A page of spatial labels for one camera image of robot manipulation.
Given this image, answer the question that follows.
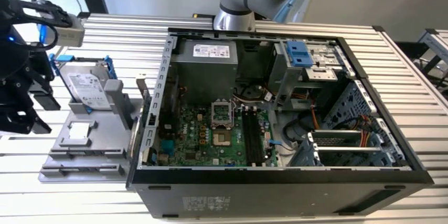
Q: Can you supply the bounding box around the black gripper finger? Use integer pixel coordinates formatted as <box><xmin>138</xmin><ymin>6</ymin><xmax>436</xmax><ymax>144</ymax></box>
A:
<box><xmin>27</xmin><ymin>53</ymin><xmax>62</xmax><ymax>112</ymax></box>
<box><xmin>0</xmin><ymin>83</ymin><xmax>52</xmax><ymax>135</ymax></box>

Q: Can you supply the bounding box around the green RAM stick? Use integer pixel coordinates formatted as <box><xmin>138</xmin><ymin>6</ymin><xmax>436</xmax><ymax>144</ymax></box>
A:
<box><xmin>46</xmin><ymin>164</ymin><xmax>120</xmax><ymax>172</ymax></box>

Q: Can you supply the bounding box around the black RAM slot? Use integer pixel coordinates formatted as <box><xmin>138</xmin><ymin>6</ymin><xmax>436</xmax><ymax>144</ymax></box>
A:
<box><xmin>246</xmin><ymin>105</ymin><xmax>259</xmax><ymax>167</ymax></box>
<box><xmin>242</xmin><ymin>105</ymin><xmax>256</xmax><ymax>167</ymax></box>
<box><xmin>250</xmin><ymin>105</ymin><xmax>263</xmax><ymax>167</ymax></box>

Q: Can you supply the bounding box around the hard disk in blue carrier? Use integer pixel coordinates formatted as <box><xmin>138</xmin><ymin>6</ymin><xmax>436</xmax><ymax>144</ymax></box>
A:
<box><xmin>48</xmin><ymin>54</ymin><xmax>119</xmax><ymax>114</ymax></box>

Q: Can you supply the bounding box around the silver CPU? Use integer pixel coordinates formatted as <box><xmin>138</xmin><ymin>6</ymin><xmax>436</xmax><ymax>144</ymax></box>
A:
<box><xmin>68</xmin><ymin>123</ymin><xmax>91</xmax><ymax>140</ymax></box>

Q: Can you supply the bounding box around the grey parts rack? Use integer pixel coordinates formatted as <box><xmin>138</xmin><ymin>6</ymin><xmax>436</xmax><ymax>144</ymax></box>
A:
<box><xmin>38</xmin><ymin>78</ymin><xmax>142</xmax><ymax>184</ymax></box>

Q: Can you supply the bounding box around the blue expansion slot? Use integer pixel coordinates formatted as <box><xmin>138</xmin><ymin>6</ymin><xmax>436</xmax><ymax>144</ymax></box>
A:
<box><xmin>162</xmin><ymin>141</ymin><xmax>176</xmax><ymax>155</ymax></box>

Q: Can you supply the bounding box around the grey power supply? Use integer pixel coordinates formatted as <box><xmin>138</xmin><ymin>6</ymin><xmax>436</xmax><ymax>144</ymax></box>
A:
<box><xmin>171</xmin><ymin>39</ymin><xmax>239</xmax><ymax>104</ymax></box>

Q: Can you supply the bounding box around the green motherboard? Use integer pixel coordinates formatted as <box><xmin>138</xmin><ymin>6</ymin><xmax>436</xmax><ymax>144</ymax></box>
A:
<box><xmin>156</xmin><ymin>100</ymin><xmax>282</xmax><ymax>167</ymax></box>

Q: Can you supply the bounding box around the metal socket cover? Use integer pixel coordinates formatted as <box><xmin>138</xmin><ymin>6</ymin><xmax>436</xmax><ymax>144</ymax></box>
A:
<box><xmin>211</xmin><ymin>99</ymin><xmax>235</xmax><ymax>127</ymax></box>

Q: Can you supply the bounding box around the CPU socket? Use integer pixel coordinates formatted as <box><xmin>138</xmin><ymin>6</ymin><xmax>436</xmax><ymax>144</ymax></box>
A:
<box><xmin>210</xmin><ymin>125</ymin><xmax>236</xmax><ymax>147</ymax></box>

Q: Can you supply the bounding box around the black round speaker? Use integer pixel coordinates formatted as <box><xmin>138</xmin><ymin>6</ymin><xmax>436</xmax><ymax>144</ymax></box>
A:
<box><xmin>242</xmin><ymin>84</ymin><xmax>267</xmax><ymax>101</ymax></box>

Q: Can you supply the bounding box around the grey metal drive cage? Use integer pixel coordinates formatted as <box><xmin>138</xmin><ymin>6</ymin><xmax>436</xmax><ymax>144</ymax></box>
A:
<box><xmin>270</xmin><ymin>39</ymin><xmax>347</xmax><ymax>111</ymax></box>

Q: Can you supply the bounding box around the black open PC case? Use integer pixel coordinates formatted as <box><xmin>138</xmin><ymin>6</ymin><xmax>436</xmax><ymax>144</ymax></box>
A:
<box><xmin>126</xmin><ymin>26</ymin><xmax>435</xmax><ymax>219</ymax></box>

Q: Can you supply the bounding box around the blue drive bay latch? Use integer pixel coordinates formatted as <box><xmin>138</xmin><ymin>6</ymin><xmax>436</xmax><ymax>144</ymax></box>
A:
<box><xmin>286</xmin><ymin>40</ymin><xmax>314</xmax><ymax>68</ymax></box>

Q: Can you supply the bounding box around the metal disk bay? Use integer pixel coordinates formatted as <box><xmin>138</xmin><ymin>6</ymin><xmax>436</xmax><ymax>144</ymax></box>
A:
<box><xmin>290</xmin><ymin>129</ymin><xmax>384</xmax><ymax>167</ymax></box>

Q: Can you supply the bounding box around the metal slat table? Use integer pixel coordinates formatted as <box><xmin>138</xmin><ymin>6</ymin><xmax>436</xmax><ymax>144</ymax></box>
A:
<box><xmin>416</xmin><ymin>28</ymin><xmax>448</xmax><ymax>88</ymax></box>

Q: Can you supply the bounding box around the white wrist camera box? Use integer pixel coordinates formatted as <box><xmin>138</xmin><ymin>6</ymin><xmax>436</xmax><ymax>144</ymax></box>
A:
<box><xmin>35</xmin><ymin>0</ymin><xmax>86</xmax><ymax>48</ymax></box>

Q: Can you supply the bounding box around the graphics card with metal bracket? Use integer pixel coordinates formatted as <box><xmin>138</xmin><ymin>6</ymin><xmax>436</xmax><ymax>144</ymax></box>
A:
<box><xmin>128</xmin><ymin>72</ymin><xmax>155</xmax><ymax>158</ymax></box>

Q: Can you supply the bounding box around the black looped cable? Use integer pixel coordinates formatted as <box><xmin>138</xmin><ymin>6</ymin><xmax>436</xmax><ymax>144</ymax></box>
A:
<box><xmin>283</xmin><ymin>118</ymin><xmax>311</xmax><ymax>151</ymax></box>

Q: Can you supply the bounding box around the orange wire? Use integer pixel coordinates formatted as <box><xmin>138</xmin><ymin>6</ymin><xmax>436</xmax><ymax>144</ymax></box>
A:
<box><xmin>310</xmin><ymin>104</ymin><xmax>320</xmax><ymax>132</ymax></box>

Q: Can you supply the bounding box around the red yellow wire bundle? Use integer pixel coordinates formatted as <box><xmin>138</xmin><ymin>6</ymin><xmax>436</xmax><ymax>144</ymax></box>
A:
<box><xmin>356</xmin><ymin>115</ymin><xmax>372</xmax><ymax>148</ymax></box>

